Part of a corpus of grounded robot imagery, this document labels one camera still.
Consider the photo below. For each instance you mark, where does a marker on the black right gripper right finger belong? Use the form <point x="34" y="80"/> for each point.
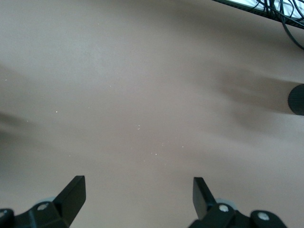
<point x="202" y="197"/>

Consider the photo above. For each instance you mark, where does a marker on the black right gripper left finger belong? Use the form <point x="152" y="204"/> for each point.
<point x="71" y="197"/>

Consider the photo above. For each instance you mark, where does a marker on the black ribbed cylinder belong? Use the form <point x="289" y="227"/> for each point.
<point x="297" y="99"/>

